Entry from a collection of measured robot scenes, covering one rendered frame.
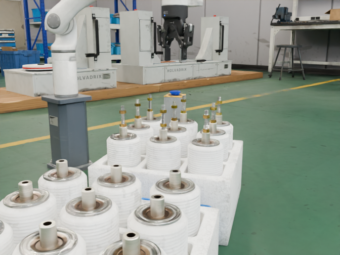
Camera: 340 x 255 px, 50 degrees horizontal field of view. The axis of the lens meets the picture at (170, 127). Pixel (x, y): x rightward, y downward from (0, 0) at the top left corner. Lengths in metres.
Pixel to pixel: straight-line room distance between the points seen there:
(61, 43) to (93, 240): 0.99
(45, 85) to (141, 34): 1.15
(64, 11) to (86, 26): 2.05
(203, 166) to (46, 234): 0.53
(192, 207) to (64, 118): 0.89
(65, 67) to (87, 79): 1.84
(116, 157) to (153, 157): 0.11
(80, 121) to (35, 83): 1.61
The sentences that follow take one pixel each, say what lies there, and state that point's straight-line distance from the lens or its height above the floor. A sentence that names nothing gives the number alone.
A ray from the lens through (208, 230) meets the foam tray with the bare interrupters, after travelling 0.70.
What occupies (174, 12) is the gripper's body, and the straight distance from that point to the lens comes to 1.05.
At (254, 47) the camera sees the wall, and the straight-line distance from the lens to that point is 6.68.
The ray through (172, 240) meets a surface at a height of 0.23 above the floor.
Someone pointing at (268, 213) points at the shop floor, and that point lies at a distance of 1.19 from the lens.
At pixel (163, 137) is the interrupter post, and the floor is 0.26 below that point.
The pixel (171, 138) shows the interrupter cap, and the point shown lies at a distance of 1.01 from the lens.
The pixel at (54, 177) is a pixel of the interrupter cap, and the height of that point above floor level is 0.25.
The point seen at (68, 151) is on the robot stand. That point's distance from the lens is 1.49.
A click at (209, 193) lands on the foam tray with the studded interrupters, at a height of 0.14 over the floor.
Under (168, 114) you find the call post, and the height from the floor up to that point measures 0.25.
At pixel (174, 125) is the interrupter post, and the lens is 1.10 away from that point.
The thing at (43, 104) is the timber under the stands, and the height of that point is 0.02.
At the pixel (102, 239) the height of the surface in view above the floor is 0.21.
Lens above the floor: 0.52
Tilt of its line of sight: 14 degrees down
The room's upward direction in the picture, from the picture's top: straight up
